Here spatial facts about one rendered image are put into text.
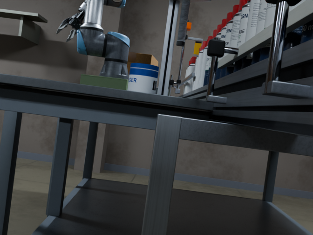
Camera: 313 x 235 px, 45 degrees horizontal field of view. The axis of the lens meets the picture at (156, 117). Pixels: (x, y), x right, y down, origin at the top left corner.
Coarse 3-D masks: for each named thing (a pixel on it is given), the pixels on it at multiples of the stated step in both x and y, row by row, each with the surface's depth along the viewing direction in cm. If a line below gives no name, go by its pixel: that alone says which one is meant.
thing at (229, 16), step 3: (231, 12) 103; (228, 15) 104; (231, 15) 103; (228, 18) 104; (228, 21) 104; (225, 24) 105; (225, 27) 103; (222, 30) 104; (225, 30) 103; (222, 33) 104; (225, 33) 103; (222, 36) 104; (222, 39) 104; (222, 57) 103; (219, 69) 103; (216, 72) 105; (219, 72) 103; (216, 75) 104; (219, 75) 103; (216, 78) 104
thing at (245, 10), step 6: (246, 6) 80; (246, 12) 80; (246, 18) 80; (240, 24) 82; (246, 24) 80; (240, 30) 81; (240, 36) 81; (240, 42) 81; (240, 60) 80; (234, 66) 82; (240, 66) 80
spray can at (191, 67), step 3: (192, 57) 192; (195, 57) 191; (192, 60) 191; (195, 60) 191; (192, 63) 191; (189, 66) 192; (192, 66) 190; (189, 69) 191; (192, 69) 190; (189, 72) 191; (192, 78) 190; (189, 81) 191; (192, 81) 190; (186, 84) 192; (189, 84) 191; (186, 87) 192; (189, 87) 191; (186, 90) 192; (189, 90) 190
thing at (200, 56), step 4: (204, 44) 148; (200, 52) 148; (200, 56) 147; (200, 60) 147; (200, 64) 147; (200, 68) 147; (196, 72) 150; (196, 76) 148; (196, 80) 148; (196, 84) 148; (196, 88) 148
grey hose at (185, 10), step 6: (186, 0) 158; (186, 6) 158; (186, 12) 158; (180, 18) 159; (186, 18) 158; (180, 24) 158; (186, 24) 159; (180, 30) 158; (180, 36) 158; (180, 42) 158
